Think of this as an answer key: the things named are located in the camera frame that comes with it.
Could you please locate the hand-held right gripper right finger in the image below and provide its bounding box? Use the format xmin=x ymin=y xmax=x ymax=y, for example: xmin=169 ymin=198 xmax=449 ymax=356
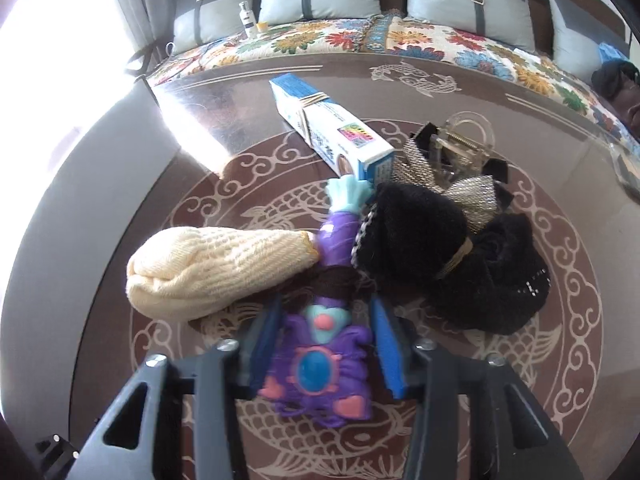
xmin=369 ymin=294 xmax=587 ymax=480

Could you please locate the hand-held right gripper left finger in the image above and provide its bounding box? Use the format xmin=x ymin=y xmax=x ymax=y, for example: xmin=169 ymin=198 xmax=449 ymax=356
xmin=64 ymin=298 xmax=287 ymax=480

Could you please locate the purple toy hairbrush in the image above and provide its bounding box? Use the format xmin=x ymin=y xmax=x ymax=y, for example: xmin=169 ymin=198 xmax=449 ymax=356
xmin=259 ymin=177 xmax=377 ymax=430

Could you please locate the cream knitted hat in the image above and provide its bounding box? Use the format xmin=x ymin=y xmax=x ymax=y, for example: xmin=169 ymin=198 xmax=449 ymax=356
xmin=124 ymin=226 xmax=319 ymax=322

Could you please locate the black knitted hat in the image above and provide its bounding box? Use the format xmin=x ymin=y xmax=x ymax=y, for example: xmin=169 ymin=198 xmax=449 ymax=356
xmin=352 ymin=182 xmax=552 ymax=337

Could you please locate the glitter bow hair clip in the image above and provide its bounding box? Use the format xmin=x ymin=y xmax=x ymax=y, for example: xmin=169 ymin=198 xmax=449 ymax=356
xmin=402 ymin=125 xmax=509 ymax=227

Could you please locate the blue and white carton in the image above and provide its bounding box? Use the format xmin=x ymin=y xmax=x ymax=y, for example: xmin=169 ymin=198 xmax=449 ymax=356
xmin=268 ymin=73 xmax=396 ymax=184

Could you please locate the floral sofa cover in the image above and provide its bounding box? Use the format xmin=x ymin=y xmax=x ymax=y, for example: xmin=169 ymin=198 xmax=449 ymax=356
xmin=147 ymin=12 xmax=640 ymax=142

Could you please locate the small white lotion bottle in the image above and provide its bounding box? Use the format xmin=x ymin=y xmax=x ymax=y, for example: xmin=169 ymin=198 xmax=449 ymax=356
xmin=238 ymin=0 xmax=257 ymax=39

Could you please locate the grey curtain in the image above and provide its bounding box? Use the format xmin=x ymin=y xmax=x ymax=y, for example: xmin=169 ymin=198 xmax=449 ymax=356
xmin=102 ymin=0 xmax=187 ymax=77

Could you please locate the pile of dark clothes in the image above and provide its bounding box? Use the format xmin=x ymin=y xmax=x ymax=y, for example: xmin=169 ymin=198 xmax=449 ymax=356
xmin=591 ymin=59 xmax=640 ymax=133

